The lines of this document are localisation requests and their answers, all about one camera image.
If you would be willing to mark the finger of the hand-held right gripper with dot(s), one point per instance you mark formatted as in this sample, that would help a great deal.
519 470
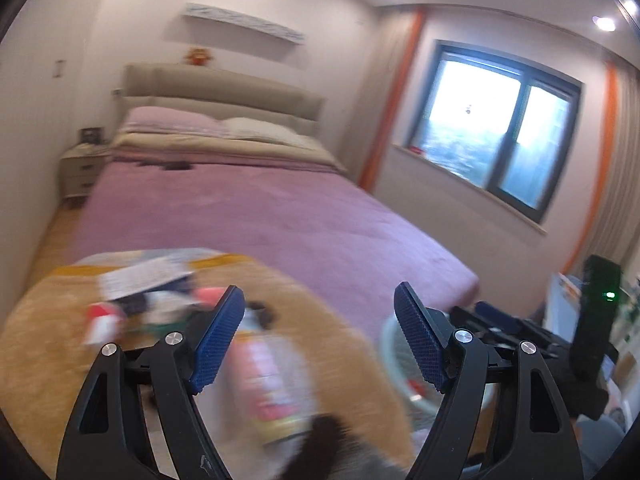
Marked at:
495 312
462 320

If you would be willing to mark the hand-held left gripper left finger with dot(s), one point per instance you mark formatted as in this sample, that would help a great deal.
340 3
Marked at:
215 345

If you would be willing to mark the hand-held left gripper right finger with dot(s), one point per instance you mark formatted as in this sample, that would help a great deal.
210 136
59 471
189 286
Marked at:
422 340

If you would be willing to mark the pale perforated plastic basket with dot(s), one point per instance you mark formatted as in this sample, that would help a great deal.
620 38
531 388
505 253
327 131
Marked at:
402 360

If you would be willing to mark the pink wrapper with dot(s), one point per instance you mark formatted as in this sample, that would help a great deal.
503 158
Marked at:
207 296

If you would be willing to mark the clear bottle with pink label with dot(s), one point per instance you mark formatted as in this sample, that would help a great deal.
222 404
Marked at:
272 375

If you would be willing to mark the red and white wrapper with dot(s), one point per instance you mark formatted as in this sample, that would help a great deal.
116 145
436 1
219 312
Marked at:
102 322

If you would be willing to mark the person's right hand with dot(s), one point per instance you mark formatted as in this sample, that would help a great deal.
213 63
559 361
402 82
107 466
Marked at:
580 390

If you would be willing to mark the white box with orange print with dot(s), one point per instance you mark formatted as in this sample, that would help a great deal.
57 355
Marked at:
562 305

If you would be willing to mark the beige window sill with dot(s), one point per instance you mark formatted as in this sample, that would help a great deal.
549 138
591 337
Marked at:
450 177

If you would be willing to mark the purple bedspread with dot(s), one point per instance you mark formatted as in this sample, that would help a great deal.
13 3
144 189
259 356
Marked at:
280 210

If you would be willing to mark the beige and orange curtain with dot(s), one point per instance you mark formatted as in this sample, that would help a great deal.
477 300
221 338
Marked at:
395 100
615 160

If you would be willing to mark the yellow bear print blanket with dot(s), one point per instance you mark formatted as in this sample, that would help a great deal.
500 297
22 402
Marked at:
50 350

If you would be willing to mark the black remote control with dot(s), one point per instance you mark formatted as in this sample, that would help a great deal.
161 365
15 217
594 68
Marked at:
176 165

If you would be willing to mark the dark framed window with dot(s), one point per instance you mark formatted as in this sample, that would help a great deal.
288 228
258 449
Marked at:
500 125

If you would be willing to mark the beige folded quilt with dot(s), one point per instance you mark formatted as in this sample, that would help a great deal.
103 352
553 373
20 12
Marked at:
225 152

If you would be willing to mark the flat black device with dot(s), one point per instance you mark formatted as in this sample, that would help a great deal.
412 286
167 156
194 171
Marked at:
146 163

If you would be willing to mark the white nightstand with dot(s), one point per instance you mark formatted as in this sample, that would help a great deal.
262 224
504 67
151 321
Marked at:
82 175

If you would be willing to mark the white pillow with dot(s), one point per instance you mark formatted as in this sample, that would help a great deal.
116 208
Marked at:
265 132

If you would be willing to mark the purple pillow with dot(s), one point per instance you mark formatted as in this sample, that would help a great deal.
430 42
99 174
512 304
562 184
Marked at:
170 122

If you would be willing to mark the beige upholstered bed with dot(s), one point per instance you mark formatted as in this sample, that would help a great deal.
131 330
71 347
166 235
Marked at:
225 90

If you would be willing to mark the white wardrobe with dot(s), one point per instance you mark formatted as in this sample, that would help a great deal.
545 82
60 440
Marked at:
45 135

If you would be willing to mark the red and brown plush toy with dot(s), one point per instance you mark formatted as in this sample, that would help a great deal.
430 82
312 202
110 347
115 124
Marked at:
197 56

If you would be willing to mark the round ceiling light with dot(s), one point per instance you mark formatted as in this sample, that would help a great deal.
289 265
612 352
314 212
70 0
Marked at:
604 23

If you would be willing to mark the dark picture frame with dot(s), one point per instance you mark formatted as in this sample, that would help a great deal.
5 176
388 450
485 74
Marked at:
91 135

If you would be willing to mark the white patterned wall shelf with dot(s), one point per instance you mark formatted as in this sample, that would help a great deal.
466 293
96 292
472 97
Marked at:
245 22

